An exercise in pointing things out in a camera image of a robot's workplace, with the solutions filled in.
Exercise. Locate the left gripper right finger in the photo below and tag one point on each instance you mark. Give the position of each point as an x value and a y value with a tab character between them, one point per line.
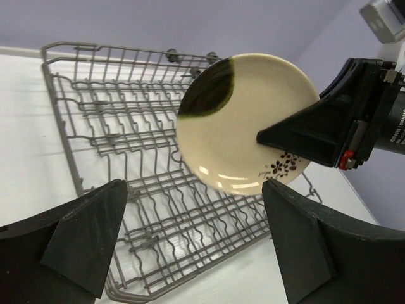
326	256

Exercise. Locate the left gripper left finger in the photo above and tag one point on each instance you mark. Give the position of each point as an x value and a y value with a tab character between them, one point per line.
63	255

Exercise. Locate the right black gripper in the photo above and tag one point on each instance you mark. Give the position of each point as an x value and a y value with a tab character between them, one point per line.
318	132

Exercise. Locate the cream plate with black patch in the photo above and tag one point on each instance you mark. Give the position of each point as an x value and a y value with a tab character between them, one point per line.
222	112

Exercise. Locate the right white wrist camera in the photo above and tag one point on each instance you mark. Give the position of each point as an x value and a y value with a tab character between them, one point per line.
385	18

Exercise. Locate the grey wire dish rack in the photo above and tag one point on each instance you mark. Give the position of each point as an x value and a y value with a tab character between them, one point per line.
115	108

